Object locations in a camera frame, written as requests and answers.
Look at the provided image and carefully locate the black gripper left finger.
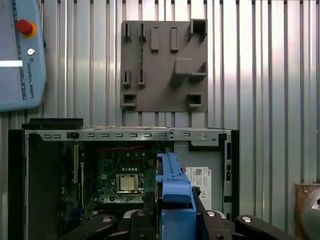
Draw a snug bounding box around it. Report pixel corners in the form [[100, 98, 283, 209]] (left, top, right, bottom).
[[59, 191, 158, 240]]

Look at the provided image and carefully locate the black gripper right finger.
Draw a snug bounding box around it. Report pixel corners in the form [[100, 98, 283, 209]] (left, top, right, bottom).
[[191, 185, 297, 240]]

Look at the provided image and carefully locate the hard disk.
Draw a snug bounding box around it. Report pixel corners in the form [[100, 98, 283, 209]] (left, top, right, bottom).
[[154, 152, 208, 240]]

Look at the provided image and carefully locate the CPU socket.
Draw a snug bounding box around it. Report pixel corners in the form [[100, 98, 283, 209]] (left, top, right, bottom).
[[114, 172, 146, 195]]

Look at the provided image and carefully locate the silver CPU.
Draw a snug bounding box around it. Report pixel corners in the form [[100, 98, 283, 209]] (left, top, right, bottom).
[[118, 175, 138, 193]]

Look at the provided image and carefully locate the green motherboard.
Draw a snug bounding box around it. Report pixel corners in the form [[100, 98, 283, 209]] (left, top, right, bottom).
[[59, 140, 161, 221]]

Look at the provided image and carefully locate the grey power supply unit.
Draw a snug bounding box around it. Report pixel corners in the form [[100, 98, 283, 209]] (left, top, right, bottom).
[[173, 141, 224, 212]]

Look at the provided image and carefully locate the black open PC case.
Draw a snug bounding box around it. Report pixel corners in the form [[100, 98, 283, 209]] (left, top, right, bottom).
[[6, 118, 240, 240]]

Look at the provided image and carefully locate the grey parts rack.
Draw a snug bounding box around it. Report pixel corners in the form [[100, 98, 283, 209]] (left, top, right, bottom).
[[120, 18, 209, 114]]

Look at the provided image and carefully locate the pale blue teach pendant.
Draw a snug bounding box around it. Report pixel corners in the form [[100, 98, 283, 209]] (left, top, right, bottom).
[[0, 0, 48, 113]]

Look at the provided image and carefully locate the red and black twisted wire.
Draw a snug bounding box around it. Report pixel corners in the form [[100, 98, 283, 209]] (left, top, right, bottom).
[[94, 143, 156, 152]]

